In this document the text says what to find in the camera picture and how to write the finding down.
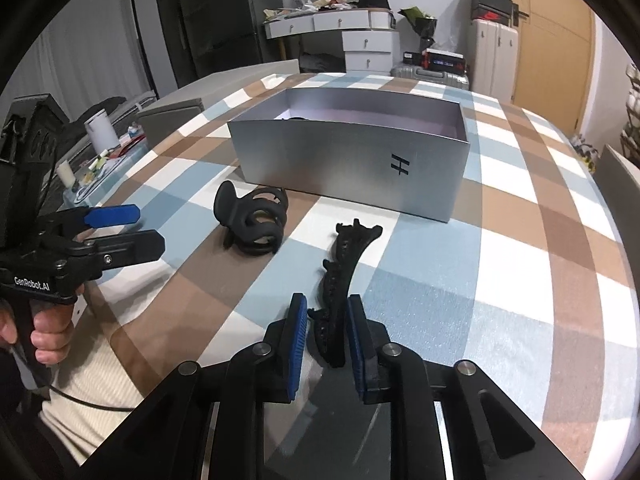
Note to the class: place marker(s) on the black refrigerator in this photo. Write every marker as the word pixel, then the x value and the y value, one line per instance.
pixel 226 34

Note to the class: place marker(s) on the wooden shoe rack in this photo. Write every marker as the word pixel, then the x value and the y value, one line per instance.
pixel 630 135

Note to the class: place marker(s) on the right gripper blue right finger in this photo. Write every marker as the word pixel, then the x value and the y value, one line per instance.
pixel 389 373

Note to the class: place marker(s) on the white upright suitcase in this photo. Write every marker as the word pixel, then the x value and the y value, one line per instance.
pixel 493 57

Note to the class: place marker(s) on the white cylindrical humidifier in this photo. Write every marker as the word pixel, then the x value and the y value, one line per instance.
pixel 101 132

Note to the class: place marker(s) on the right grey bedside cabinet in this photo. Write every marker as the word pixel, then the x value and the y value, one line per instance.
pixel 618 180

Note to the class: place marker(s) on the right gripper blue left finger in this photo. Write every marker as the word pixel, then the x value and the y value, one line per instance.
pixel 265 372

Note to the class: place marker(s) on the plaid blue brown bedspread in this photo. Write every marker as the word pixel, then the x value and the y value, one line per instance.
pixel 529 279

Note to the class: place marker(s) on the grey bedside cabinet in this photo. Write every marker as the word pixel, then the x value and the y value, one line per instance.
pixel 618 180
pixel 170 112

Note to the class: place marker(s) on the person's left hand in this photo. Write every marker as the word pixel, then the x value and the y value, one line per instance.
pixel 51 336

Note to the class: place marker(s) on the black wrapped flower bouquet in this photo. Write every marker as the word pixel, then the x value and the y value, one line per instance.
pixel 422 24

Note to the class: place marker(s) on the long black hair clip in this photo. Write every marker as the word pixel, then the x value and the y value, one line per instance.
pixel 350 243

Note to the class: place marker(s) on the grey open cardboard box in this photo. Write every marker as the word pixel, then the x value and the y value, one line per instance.
pixel 391 150

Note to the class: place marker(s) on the wooden door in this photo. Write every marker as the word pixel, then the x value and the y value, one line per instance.
pixel 555 60

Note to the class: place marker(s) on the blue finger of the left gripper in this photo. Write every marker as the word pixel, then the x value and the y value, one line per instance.
pixel 112 215
pixel 127 249

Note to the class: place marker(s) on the silver lying suitcase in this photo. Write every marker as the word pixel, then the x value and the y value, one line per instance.
pixel 420 73

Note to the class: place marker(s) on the left grey bedside cabinet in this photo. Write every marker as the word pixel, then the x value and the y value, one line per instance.
pixel 170 112

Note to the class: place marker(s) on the black round hair claw clip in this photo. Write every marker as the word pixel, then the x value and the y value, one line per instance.
pixel 255 222

